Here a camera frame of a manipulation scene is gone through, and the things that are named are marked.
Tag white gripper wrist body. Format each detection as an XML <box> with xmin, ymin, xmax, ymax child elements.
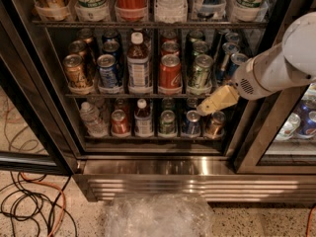
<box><xmin>232</xmin><ymin>58</ymin><xmax>272</xmax><ymax>101</ymax></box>

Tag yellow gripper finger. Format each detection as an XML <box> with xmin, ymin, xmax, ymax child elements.
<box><xmin>197</xmin><ymin>85</ymin><xmax>239</xmax><ymax>117</ymax></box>

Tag red bull can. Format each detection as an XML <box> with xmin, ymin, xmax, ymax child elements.
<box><xmin>226</xmin><ymin>52</ymin><xmax>249</xmax><ymax>79</ymax></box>
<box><xmin>215</xmin><ymin>41</ymin><xmax>240</xmax><ymax>84</ymax></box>
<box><xmin>225</xmin><ymin>32</ymin><xmax>240</xmax><ymax>44</ymax></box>

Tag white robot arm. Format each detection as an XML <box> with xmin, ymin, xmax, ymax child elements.
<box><xmin>197</xmin><ymin>12</ymin><xmax>316</xmax><ymax>117</ymax></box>

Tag gold can bottom shelf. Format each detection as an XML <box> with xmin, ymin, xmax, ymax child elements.
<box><xmin>205</xmin><ymin>111</ymin><xmax>226</xmax><ymax>139</ymax></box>

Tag front green can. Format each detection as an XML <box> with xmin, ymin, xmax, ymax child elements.
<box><xmin>188</xmin><ymin>54</ymin><xmax>213</xmax><ymax>89</ymax></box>

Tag blue can bottom shelf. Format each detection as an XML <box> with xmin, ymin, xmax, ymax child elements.
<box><xmin>182</xmin><ymin>111</ymin><xmax>200</xmax><ymax>136</ymax></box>

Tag middle green can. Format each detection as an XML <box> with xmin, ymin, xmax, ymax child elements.
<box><xmin>192</xmin><ymin>40</ymin><xmax>208</xmax><ymax>57</ymax></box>

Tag front red coke can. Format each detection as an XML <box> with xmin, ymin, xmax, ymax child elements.
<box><xmin>159</xmin><ymin>54</ymin><xmax>181</xmax><ymax>89</ymax></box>

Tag red coke can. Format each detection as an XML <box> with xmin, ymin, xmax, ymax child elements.
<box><xmin>159</xmin><ymin>54</ymin><xmax>181</xmax><ymax>89</ymax></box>
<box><xmin>161</xmin><ymin>41</ymin><xmax>180</xmax><ymax>56</ymax></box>

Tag green can bottom shelf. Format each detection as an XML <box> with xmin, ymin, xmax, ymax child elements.
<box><xmin>159</xmin><ymin>110</ymin><xmax>176</xmax><ymax>134</ymax></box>

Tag blue can behind right door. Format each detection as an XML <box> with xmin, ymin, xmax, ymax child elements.
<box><xmin>295</xmin><ymin>111</ymin><xmax>316</xmax><ymax>139</ymax></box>

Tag middle red coke can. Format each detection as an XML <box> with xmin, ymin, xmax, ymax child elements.
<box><xmin>161</xmin><ymin>41</ymin><xmax>180</xmax><ymax>56</ymax></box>

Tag brown tea bottle bottom shelf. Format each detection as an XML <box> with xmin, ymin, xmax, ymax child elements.
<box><xmin>134</xmin><ymin>99</ymin><xmax>153</xmax><ymax>137</ymax></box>

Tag brown tea bottle shelf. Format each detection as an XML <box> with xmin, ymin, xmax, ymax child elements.
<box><xmin>134</xmin><ymin>99</ymin><xmax>153</xmax><ymax>137</ymax></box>
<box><xmin>127</xmin><ymin>32</ymin><xmax>150</xmax><ymax>87</ymax></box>

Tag brown tea bottle middle shelf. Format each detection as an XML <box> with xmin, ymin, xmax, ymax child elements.
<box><xmin>127</xmin><ymin>32</ymin><xmax>150</xmax><ymax>87</ymax></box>

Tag red can bottom shelf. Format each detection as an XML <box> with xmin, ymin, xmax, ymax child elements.
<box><xmin>111</xmin><ymin>110</ymin><xmax>130</xmax><ymax>134</ymax></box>

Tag front blue pepsi can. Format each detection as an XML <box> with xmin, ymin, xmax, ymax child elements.
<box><xmin>97</xmin><ymin>54</ymin><xmax>121</xmax><ymax>88</ymax></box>

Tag blue pepsi can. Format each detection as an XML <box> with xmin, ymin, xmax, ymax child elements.
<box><xmin>102</xmin><ymin>40</ymin><xmax>122</xmax><ymax>63</ymax></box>
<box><xmin>97</xmin><ymin>54</ymin><xmax>121</xmax><ymax>88</ymax></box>

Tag stainless steel fridge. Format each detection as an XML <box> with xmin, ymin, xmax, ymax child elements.
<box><xmin>0</xmin><ymin>0</ymin><xmax>316</xmax><ymax>203</ymax></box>

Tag middle blue pepsi can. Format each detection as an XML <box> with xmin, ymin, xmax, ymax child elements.
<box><xmin>102</xmin><ymin>40</ymin><xmax>122</xmax><ymax>63</ymax></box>

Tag clear water bottle bottom shelf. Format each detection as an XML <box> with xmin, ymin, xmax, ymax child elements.
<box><xmin>79</xmin><ymin>102</ymin><xmax>108</xmax><ymax>137</ymax></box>

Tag front gold can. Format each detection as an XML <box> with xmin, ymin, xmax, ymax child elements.
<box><xmin>63</xmin><ymin>54</ymin><xmax>90</xmax><ymax>88</ymax></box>

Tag middle gold can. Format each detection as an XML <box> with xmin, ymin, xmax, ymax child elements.
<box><xmin>68</xmin><ymin>39</ymin><xmax>95</xmax><ymax>79</ymax></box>

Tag large coca-cola bottle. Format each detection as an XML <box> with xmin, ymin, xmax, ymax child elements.
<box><xmin>117</xmin><ymin>0</ymin><xmax>147</xmax><ymax>22</ymax></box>

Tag clear plastic bag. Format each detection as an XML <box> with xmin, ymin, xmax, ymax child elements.
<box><xmin>105</xmin><ymin>194</ymin><xmax>213</xmax><ymax>237</ymax></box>

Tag orange cable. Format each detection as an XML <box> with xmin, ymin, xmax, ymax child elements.
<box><xmin>19</xmin><ymin>171</ymin><xmax>67</xmax><ymax>237</ymax></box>

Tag black cables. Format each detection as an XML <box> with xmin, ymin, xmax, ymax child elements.
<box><xmin>0</xmin><ymin>171</ymin><xmax>79</xmax><ymax>237</ymax></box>

